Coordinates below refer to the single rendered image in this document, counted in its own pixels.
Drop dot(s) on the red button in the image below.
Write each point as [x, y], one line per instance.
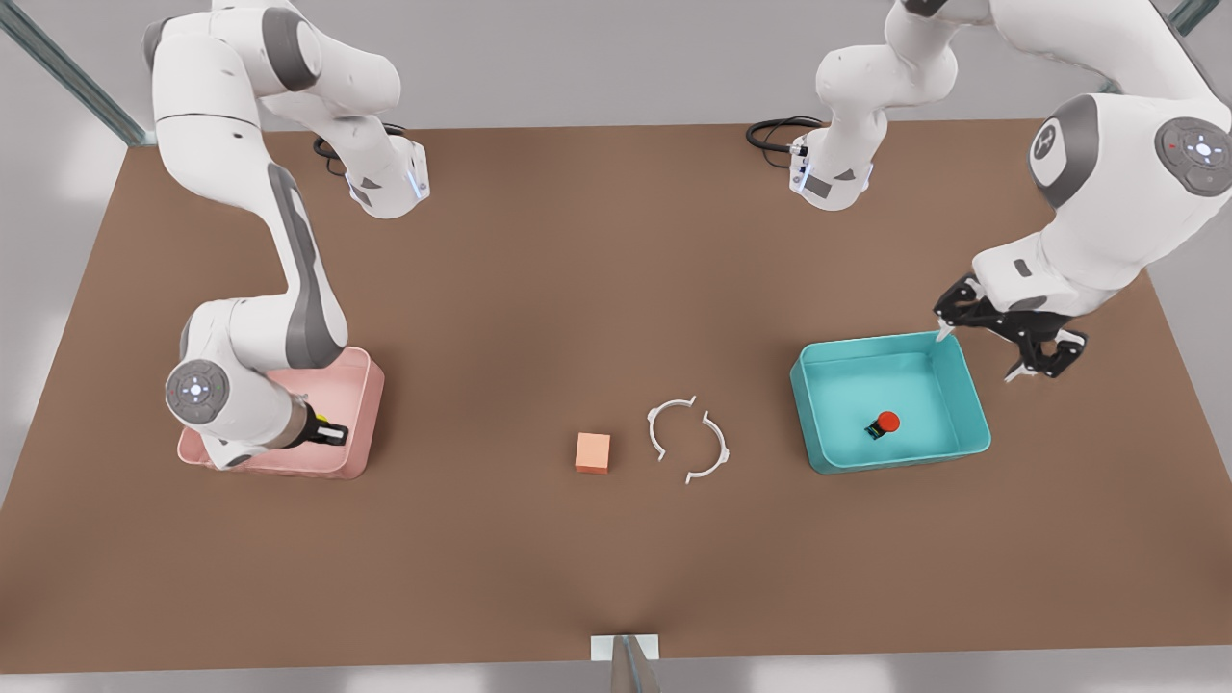
[885, 422]

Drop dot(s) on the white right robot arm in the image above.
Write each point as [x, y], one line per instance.
[241, 125]

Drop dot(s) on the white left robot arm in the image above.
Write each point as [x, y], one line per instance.
[1116, 183]

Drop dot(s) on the pink storage box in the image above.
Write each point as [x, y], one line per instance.
[361, 423]

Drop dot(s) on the blue storage box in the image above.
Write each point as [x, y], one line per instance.
[857, 452]

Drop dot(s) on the orange cube block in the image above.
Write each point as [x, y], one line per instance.
[593, 452]

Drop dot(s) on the silver frame post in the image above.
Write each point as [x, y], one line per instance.
[67, 72]
[628, 664]
[1192, 13]

